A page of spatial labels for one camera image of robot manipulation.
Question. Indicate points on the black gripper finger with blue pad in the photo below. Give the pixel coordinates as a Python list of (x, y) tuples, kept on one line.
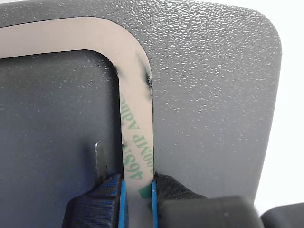
[(99, 206), (202, 213)]

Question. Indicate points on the tan rectangular adhesive frame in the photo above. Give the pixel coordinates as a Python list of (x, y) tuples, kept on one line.
[(135, 95)]

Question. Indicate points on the grey textured base plate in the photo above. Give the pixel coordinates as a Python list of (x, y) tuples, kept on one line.
[(213, 95)]

